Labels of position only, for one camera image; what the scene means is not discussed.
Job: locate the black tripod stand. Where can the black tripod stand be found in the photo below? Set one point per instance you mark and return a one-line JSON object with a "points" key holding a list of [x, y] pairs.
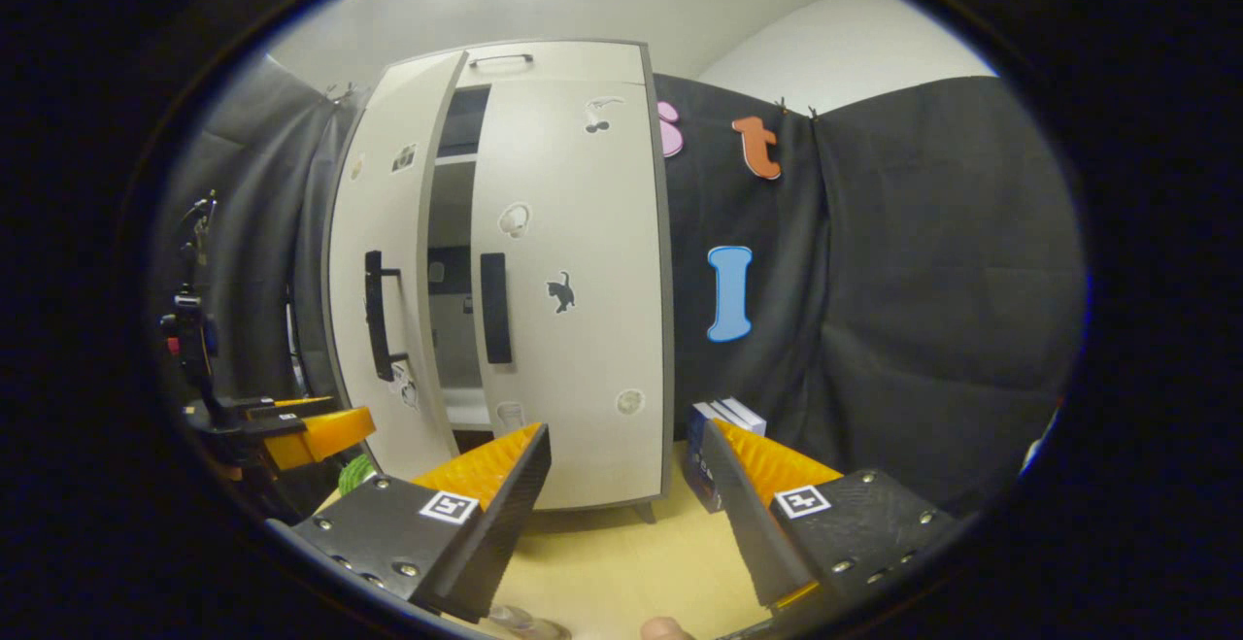
{"points": [[194, 329]]}

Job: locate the green striped round object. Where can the green striped round object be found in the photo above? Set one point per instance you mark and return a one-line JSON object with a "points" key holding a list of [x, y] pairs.
{"points": [[354, 475]]}

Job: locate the white book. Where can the white book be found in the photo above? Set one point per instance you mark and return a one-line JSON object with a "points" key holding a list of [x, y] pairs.
{"points": [[728, 412]]}

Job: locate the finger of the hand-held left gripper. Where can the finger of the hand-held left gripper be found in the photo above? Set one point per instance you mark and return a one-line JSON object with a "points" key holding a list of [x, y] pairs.
{"points": [[291, 408], [320, 434]]}

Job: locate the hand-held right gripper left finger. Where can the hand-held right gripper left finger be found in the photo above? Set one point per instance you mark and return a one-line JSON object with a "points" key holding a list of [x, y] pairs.
{"points": [[505, 514]]}

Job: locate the white cabinet drawer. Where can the white cabinet drawer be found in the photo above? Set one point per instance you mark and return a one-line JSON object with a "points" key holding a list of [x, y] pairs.
{"points": [[583, 62]]}

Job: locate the white grey cabinet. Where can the white grey cabinet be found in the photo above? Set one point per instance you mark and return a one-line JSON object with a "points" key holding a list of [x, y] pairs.
{"points": [[452, 203]]}

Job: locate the dark blue book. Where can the dark blue book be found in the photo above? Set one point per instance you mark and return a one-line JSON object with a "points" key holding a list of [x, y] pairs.
{"points": [[697, 460]]}

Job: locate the grey blue book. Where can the grey blue book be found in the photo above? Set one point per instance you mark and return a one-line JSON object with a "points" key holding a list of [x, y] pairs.
{"points": [[750, 417]]}

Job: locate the metal clip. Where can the metal clip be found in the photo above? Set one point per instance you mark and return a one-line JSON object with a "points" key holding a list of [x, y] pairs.
{"points": [[340, 91]]}

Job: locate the white cabinet door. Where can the white cabinet door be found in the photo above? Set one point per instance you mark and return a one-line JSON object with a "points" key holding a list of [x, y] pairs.
{"points": [[398, 213], [583, 349]]}

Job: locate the white cabinet shelf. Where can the white cabinet shelf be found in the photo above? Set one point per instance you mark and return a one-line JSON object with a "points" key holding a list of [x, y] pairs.
{"points": [[454, 159], [466, 415]]}

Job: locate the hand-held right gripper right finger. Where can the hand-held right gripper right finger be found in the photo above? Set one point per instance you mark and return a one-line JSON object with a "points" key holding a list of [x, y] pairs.
{"points": [[743, 514]]}

